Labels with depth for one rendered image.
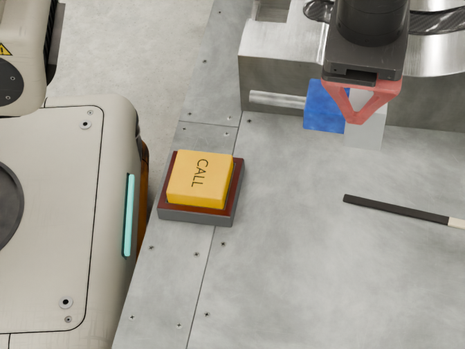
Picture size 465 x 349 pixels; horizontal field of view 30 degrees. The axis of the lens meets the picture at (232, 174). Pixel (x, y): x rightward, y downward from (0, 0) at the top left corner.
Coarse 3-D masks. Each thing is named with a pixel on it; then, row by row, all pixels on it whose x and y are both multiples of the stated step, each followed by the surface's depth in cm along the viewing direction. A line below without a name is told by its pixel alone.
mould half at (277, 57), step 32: (416, 0) 99; (448, 0) 98; (256, 32) 96; (288, 32) 96; (320, 32) 96; (256, 64) 95; (288, 64) 94; (320, 64) 93; (416, 64) 93; (448, 64) 92; (416, 96) 94; (448, 96) 93; (448, 128) 97
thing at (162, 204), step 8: (176, 152) 95; (240, 160) 94; (168, 168) 94; (240, 168) 93; (168, 176) 93; (232, 184) 92; (232, 192) 91; (160, 200) 91; (232, 200) 91; (168, 208) 90; (176, 208) 90; (184, 208) 90; (192, 208) 90; (200, 208) 90; (208, 208) 90
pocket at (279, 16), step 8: (256, 0) 102; (264, 0) 102; (272, 0) 102; (280, 0) 101; (288, 0) 101; (256, 8) 101; (264, 8) 103; (272, 8) 102; (280, 8) 102; (288, 8) 102; (256, 16) 100; (264, 16) 102; (272, 16) 102; (280, 16) 102
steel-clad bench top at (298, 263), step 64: (192, 128) 100; (256, 128) 99; (384, 128) 98; (256, 192) 94; (320, 192) 93; (384, 192) 93; (448, 192) 92; (192, 256) 89; (256, 256) 89; (320, 256) 88; (384, 256) 88; (448, 256) 88; (128, 320) 85; (192, 320) 85; (256, 320) 84; (320, 320) 84; (384, 320) 84; (448, 320) 83
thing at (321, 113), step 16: (320, 80) 83; (256, 96) 84; (272, 96) 83; (288, 96) 83; (320, 96) 82; (352, 96) 80; (368, 96) 80; (304, 112) 81; (320, 112) 81; (336, 112) 81; (384, 112) 79; (304, 128) 83; (320, 128) 83; (336, 128) 82; (352, 128) 81; (368, 128) 81; (352, 144) 83; (368, 144) 83
